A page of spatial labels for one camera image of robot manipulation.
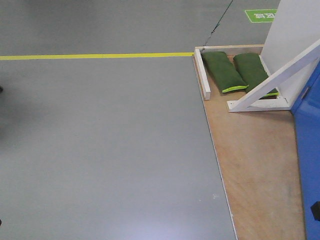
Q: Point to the green sandbag far left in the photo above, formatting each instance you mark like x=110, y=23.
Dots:
x=223, y=71

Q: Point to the plywood base platform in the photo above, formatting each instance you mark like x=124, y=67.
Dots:
x=257, y=157

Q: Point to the black door handle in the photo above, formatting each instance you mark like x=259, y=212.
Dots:
x=315, y=209

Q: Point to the white far triangular brace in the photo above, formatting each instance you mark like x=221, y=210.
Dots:
x=252, y=101

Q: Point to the blue door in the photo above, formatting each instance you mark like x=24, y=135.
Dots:
x=307, y=128

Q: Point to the white wall panel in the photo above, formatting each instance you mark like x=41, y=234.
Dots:
x=296, y=26

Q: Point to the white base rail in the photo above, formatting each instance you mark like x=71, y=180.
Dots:
x=202, y=75

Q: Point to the green floor sign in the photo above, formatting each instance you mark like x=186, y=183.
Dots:
x=261, y=15

